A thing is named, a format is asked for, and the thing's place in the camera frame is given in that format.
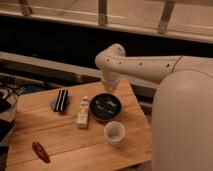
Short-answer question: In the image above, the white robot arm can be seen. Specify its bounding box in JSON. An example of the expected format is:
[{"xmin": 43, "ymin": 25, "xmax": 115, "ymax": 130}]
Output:
[{"xmin": 95, "ymin": 44, "xmax": 213, "ymax": 171}]

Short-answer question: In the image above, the black round plate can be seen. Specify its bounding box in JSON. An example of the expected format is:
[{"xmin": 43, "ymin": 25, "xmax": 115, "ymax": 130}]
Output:
[{"xmin": 89, "ymin": 93, "xmax": 122, "ymax": 122}]

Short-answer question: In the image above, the white tube bottle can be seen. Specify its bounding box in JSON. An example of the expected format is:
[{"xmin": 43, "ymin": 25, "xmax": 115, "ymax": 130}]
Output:
[{"xmin": 76, "ymin": 96, "xmax": 90, "ymax": 129}]

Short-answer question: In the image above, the clear plastic cup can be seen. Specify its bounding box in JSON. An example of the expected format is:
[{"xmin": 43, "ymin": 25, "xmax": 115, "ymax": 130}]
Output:
[{"xmin": 104, "ymin": 121, "xmax": 125, "ymax": 145}]

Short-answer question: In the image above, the wooden table board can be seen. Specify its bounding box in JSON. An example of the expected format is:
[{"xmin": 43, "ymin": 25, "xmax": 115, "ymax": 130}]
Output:
[{"xmin": 6, "ymin": 78, "xmax": 151, "ymax": 171}]

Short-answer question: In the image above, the black white striped block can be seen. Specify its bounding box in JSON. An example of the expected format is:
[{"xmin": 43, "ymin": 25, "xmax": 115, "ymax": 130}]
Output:
[{"xmin": 54, "ymin": 89, "xmax": 68, "ymax": 112}]

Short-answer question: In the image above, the blue round pad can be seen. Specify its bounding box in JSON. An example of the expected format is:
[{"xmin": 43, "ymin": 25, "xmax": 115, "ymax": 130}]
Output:
[{"xmin": 49, "ymin": 100, "xmax": 56, "ymax": 111}]

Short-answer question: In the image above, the red brown oblong object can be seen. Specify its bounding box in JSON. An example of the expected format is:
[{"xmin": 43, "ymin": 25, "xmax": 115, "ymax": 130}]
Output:
[{"xmin": 32, "ymin": 142, "xmax": 50, "ymax": 163}]

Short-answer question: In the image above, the metal railing post middle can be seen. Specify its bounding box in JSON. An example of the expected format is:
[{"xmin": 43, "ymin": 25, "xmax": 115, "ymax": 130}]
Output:
[{"xmin": 98, "ymin": 0, "xmax": 107, "ymax": 26}]

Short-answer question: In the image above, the metal railing post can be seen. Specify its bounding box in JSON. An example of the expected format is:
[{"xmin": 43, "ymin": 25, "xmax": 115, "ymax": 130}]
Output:
[
  {"xmin": 98, "ymin": 0, "xmax": 107, "ymax": 26},
  {"xmin": 158, "ymin": 0, "xmax": 176, "ymax": 34},
  {"xmin": 18, "ymin": 0, "xmax": 33, "ymax": 16}
]

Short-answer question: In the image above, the black cables clutter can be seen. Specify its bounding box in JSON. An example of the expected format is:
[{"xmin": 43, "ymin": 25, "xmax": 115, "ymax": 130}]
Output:
[{"xmin": 0, "ymin": 80, "xmax": 22, "ymax": 147}]

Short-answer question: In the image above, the metal railing post right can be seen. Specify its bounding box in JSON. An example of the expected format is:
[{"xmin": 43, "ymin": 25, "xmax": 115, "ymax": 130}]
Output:
[{"xmin": 158, "ymin": 0, "xmax": 176, "ymax": 34}]

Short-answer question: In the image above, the metal railing post left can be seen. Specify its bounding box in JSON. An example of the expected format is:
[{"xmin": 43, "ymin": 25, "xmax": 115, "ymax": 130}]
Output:
[{"xmin": 18, "ymin": 0, "xmax": 33, "ymax": 16}]

